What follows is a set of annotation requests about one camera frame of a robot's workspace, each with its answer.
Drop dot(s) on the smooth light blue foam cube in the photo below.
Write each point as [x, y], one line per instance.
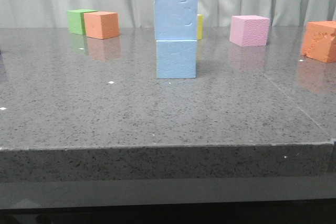
[176, 59]

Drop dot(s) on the textured light blue foam cube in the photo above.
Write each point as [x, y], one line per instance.
[175, 19]

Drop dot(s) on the yellow foam cube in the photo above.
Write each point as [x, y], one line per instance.
[199, 26]

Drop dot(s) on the light pink foam cube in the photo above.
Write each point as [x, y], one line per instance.
[249, 30]

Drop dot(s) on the green foam cube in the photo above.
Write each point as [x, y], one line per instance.
[76, 24]

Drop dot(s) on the damaged orange foam cube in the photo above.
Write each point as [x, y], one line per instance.
[319, 41]

